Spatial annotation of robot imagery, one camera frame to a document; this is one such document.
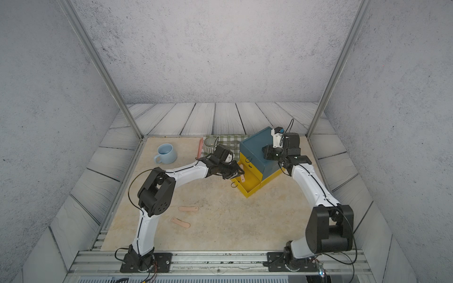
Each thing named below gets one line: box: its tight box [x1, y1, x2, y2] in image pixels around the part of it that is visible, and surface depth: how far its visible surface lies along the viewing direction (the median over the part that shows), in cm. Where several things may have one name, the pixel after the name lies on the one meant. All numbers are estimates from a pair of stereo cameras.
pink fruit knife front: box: [171, 216, 191, 229], surface depth 86 cm
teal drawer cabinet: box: [239, 126, 282, 182], surface depth 88 cm
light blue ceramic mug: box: [153, 143, 178, 165], surface depth 107 cm
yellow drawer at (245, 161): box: [237, 152, 264, 182], surface depth 89 cm
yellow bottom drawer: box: [230, 166, 285, 199], surface depth 93 cm
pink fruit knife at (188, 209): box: [178, 206, 199, 212], surface depth 91 cm
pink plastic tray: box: [197, 137, 204, 159], surface depth 114 cm
